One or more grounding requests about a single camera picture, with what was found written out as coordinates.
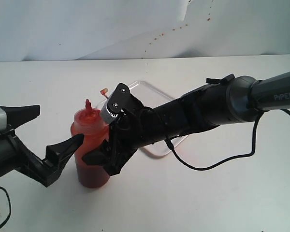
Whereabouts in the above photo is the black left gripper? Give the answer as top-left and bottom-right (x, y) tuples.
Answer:
(0, 105), (84, 187)

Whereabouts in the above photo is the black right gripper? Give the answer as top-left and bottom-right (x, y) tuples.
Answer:
(82, 95), (184, 176)

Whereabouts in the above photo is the red sauce squeeze bottle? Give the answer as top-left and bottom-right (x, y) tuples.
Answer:
(71, 99), (110, 189)

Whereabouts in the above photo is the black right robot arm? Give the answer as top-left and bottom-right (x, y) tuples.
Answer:
(82, 72), (290, 176)

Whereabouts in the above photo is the white rectangular plastic tray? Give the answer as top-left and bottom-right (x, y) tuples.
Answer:
(98, 83), (187, 156)

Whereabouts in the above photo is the white backdrop sheet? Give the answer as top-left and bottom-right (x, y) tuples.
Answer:
(0, 0), (290, 61)

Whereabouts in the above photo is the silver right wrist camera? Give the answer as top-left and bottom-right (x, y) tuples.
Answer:
(100, 83), (131, 125)

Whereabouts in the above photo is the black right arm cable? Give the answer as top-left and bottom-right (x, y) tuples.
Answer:
(116, 106), (290, 172)

